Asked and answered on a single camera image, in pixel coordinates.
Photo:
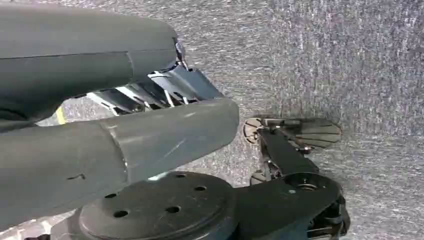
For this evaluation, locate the black robot foot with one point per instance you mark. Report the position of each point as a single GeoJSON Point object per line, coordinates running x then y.
{"type": "Point", "coordinates": [318, 132]}

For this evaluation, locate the yellow floor tape frame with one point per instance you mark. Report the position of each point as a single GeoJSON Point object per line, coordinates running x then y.
{"type": "Point", "coordinates": [60, 116]}

